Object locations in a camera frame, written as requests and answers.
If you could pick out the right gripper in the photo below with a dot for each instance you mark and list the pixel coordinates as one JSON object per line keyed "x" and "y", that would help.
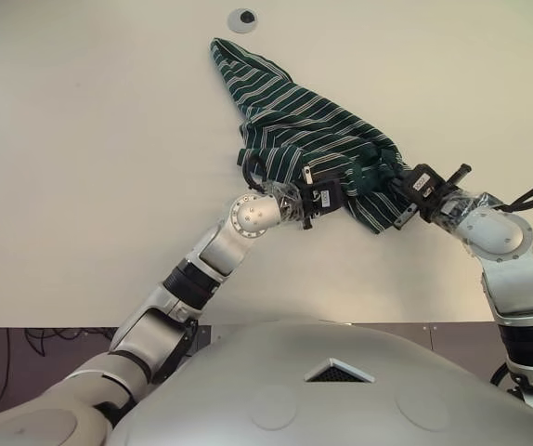
{"x": 447, "y": 205}

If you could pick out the robot body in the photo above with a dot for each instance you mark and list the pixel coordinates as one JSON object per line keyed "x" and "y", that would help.
{"x": 341, "y": 399}

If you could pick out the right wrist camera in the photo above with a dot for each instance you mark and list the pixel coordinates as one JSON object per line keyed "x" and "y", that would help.
{"x": 422, "y": 183}

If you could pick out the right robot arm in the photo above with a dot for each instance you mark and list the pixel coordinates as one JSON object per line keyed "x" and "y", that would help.
{"x": 517, "y": 283}

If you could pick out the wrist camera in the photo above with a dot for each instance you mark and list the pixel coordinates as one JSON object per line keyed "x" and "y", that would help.
{"x": 422, "y": 183}
{"x": 328, "y": 197}

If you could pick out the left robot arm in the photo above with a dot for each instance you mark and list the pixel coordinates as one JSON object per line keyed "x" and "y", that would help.
{"x": 215, "y": 253}

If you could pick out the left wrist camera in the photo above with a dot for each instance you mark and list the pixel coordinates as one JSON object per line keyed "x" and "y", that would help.
{"x": 328, "y": 197}

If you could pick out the green striped T-shirt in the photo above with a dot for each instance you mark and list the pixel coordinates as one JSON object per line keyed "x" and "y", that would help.
{"x": 303, "y": 116}

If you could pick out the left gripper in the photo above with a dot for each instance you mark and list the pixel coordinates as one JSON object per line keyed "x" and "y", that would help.
{"x": 292, "y": 204}

